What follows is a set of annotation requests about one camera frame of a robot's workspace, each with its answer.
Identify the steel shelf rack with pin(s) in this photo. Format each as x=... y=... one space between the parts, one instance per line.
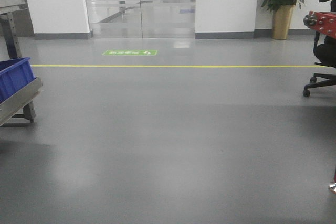
x=20 y=104

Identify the red metal device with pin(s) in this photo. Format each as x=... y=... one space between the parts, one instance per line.
x=322 y=22

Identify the blue bin on rack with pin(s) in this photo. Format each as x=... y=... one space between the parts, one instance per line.
x=15 y=74

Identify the gold plant pot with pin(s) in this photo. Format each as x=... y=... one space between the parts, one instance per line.
x=281 y=22

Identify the glass door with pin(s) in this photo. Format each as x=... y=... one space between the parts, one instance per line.
x=141 y=18

